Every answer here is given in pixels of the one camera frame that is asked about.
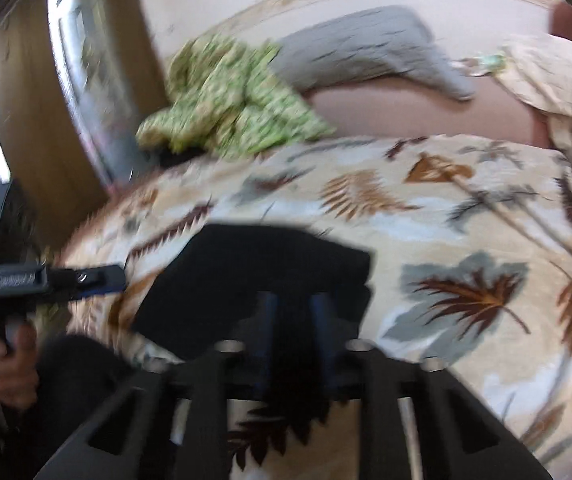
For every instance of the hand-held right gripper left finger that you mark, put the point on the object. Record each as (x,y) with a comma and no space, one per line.
(266,330)

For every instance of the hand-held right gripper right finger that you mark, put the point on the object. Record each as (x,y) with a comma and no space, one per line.
(322,330)

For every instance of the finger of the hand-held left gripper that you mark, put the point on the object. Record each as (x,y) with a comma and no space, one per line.
(90,280)

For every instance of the black pants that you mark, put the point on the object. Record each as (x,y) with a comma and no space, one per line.
(246,270)

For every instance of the person's left hand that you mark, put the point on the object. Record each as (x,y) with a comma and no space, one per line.
(15,375)

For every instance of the person's dark clothed leg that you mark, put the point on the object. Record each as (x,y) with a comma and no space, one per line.
(75,375)

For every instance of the leaf print plush blanket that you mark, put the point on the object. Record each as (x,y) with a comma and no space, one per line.
(416,220)

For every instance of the wooden door with glass panel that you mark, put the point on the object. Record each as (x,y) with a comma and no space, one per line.
(30,110)

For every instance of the green patterned quilt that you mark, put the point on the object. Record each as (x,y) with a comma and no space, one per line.
(225,105)

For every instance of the pink bed sheet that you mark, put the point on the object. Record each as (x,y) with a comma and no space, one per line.
(416,110)

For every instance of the grey quilted pillow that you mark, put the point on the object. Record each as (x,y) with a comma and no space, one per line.
(361,45)

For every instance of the cream printed cloth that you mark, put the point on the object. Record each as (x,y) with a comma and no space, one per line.
(551,75)

